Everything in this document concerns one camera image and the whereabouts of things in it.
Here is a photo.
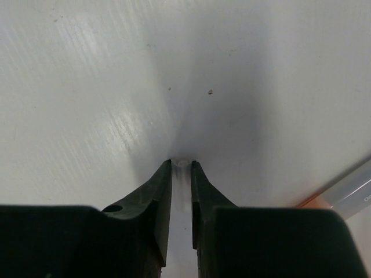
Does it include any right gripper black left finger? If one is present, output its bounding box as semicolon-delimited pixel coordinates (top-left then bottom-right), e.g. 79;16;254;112
1;160;172;277

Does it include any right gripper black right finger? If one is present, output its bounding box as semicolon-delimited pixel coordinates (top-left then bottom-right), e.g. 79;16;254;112
190;161;365;277

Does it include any orange highlighter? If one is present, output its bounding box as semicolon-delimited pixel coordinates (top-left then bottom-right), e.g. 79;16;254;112
295;157;370;220

